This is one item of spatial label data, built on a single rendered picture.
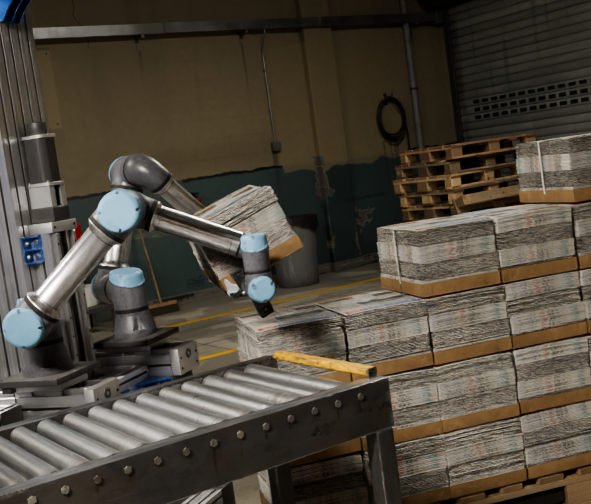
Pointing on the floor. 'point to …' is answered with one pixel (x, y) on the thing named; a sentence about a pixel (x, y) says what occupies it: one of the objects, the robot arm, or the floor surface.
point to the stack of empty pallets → (453, 174)
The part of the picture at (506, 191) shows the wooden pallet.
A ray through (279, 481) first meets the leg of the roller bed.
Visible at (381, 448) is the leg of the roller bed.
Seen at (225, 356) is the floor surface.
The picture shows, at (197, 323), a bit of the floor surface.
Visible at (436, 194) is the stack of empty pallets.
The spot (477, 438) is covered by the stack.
